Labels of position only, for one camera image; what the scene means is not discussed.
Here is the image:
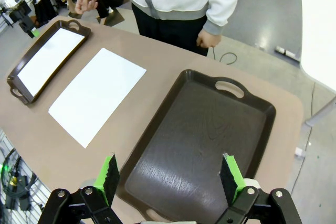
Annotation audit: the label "grey-sleeved left forearm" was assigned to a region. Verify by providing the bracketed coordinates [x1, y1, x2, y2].
[202, 0, 243, 36]

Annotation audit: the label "person's left hand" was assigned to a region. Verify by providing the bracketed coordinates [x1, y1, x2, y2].
[196, 28, 222, 49]

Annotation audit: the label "person's right hand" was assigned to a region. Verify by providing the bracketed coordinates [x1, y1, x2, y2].
[75, 0, 99, 15]

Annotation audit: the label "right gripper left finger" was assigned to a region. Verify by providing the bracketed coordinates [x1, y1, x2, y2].
[38, 152, 124, 224]

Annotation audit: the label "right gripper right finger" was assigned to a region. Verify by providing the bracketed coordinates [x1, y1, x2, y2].
[217, 153, 302, 224]

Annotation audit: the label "brown plastic serving tray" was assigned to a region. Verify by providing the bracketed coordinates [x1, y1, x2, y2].
[7, 19, 92, 106]
[115, 69, 277, 222]

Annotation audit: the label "white power strip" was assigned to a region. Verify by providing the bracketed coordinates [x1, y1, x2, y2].
[275, 46, 298, 58]

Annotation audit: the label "white table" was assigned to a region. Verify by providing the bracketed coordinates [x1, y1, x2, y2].
[298, 0, 336, 127]

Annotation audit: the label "white A4 paper stack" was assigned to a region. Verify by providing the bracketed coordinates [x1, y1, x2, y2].
[17, 27, 86, 98]
[48, 47, 147, 149]

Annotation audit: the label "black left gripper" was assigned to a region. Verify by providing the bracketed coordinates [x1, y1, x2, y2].
[10, 0, 40, 38]

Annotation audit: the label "cables with brass connector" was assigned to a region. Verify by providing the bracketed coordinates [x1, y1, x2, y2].
[0, 147, 43, 210]

